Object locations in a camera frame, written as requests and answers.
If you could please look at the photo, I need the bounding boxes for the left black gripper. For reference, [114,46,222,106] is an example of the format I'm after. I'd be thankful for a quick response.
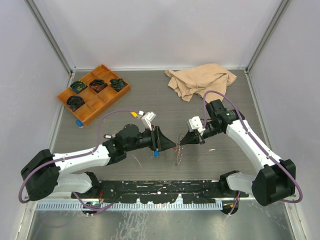
[125,124,176,152]

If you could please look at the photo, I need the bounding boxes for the large metal keyring strip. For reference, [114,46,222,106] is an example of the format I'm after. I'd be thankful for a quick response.
[175,134,184,166]

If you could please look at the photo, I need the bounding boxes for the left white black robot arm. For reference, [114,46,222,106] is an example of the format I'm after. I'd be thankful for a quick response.
[20,124,176,201]

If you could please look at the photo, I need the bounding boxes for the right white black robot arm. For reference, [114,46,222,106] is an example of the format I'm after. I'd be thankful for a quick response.
[179,100,296,206]

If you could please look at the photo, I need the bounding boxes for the blue tag key centre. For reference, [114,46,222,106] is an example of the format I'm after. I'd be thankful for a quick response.
[153,150,160,158]

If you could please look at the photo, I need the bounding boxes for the yellow tag key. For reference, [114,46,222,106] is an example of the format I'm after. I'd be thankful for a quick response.
[130,111,140,119]

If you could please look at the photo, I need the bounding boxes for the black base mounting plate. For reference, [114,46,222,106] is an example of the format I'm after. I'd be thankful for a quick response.
[77,180,237,204]

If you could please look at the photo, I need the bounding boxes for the beige crumpled cloth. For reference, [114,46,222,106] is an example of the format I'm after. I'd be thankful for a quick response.
[165,63,237,103]

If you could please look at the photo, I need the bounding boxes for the black tag key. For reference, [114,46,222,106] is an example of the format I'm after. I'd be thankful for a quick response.
[103,134,113,139]

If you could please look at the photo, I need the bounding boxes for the dark coiled item top right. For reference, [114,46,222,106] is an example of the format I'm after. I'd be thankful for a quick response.
[110,78,127,92]

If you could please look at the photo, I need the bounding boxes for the dark coiled item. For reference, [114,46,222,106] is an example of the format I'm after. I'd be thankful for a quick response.
[69,80,87,94]
[110,78,127,92]
[66,95,85,112]
[89,79,108,93]

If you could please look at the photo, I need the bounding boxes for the blue tag key by tray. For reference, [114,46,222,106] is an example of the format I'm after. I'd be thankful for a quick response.
[75,120,84,128]

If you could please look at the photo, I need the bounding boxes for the dark coiled item top middle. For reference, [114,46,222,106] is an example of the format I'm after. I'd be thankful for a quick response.
[89,79,108,93]

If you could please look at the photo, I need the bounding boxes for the orange compartment tray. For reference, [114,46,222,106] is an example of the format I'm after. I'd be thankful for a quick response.
[57,64,131,126]

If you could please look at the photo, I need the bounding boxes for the dark coiled item bottom left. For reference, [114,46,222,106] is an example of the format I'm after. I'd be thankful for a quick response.
[66,95,85,112]

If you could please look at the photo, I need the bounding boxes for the dark coiled item top left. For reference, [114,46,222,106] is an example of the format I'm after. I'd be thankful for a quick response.
[69,80,87,94]

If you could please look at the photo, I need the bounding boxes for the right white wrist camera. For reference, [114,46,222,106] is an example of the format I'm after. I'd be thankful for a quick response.
[187,116,205,136]

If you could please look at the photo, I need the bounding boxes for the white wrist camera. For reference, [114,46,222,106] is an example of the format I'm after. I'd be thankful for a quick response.
[141,111,156,131]
[187,116,205,136]

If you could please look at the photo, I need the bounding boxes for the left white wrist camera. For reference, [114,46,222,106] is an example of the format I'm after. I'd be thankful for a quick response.
[141,111,156,131]

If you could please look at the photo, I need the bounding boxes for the perforated metal cable rail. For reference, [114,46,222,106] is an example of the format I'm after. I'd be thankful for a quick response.
[35,198,223,211]

